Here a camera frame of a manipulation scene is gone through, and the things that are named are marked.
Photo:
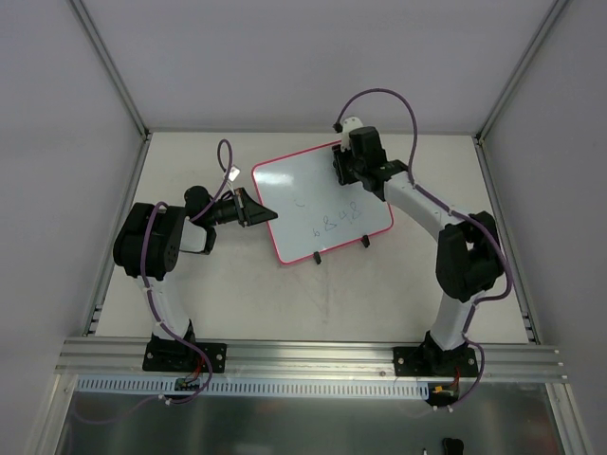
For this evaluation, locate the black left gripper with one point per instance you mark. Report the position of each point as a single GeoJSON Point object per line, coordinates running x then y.
{"type": "Point", "coordinates": [241, 207]}

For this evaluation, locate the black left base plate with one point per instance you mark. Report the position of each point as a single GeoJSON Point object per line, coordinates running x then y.
{"type": "Point", "coordinates": [170, 356]}

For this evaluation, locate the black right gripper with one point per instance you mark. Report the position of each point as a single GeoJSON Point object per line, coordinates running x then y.
{"type": "Point", "coordinates": [340, 166]}

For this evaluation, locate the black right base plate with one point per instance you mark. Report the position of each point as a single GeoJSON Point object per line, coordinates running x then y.
{"type": "Point", "coordinates": [427, 362]}

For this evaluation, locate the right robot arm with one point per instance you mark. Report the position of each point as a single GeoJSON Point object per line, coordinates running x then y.
{"type": "Point", "coordinates": [468, 255]}

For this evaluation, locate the pink framed whiteboard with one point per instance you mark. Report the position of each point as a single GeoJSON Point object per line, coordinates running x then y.
{"type": "Point", "coordinates": [315, 213]}

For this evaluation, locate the white slotted cable duct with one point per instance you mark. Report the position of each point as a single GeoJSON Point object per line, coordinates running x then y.
{"type": "Point", "coordinates": [257, 387]}

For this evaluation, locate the black object on floor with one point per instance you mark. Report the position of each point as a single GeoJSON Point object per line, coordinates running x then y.
{"type": "Point", "coordinates": [453, 446]}

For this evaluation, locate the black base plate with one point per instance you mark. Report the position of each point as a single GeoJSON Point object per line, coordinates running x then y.
{"type": "Point", "coordinates": [427, 362]}
{"type": "Point", "coordinates": [170, 356]}

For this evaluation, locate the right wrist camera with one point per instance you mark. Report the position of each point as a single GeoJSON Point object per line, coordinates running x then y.
{"type": "Point", "coordinates": [344, 128]}

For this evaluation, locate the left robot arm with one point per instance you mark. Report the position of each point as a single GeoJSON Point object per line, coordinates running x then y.
{"type": "Point", "coordinates": [152, 237]}

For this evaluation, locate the whiteboard wire stand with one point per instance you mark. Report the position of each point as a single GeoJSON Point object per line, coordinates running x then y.
{"type": "Point", "coordinates": [317, 257]}

